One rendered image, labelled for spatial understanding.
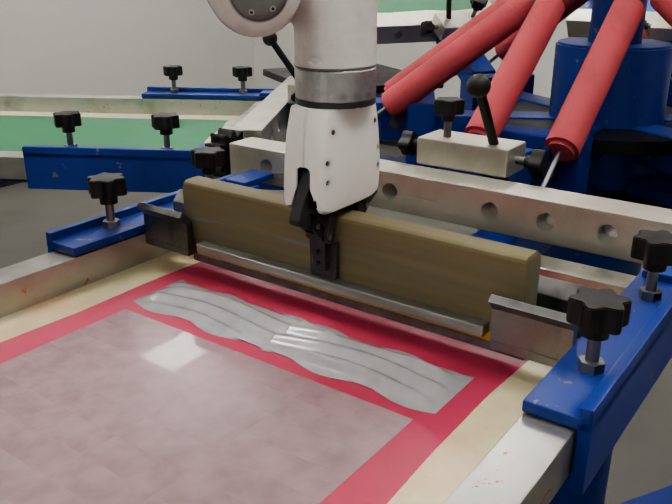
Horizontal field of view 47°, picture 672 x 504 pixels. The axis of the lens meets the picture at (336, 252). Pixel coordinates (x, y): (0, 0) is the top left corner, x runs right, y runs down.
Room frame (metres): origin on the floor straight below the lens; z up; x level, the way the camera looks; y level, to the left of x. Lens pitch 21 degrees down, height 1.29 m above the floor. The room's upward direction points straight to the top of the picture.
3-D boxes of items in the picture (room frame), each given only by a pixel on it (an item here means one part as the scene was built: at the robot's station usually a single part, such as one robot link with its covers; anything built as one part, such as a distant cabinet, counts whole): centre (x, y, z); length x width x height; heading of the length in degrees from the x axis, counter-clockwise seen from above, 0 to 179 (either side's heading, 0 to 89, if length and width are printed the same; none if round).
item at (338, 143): (0.71, 0.00, 1.12); 0.10 x 0.08 x 0.11; 144
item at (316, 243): (0.69, 0.02, 1.03); 0.03 x 0.03 x 0.07; 54
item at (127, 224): (0.90, 0.21, 0.98); 0.30 x 0.05 x 0.07; 144
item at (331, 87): (0.72, 0.00, 1.18); 0.09 x 0.07 x 0.03; 144
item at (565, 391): (0.57, -0.24, 0.98); 0.30 x 0.05 x 0.07; 144
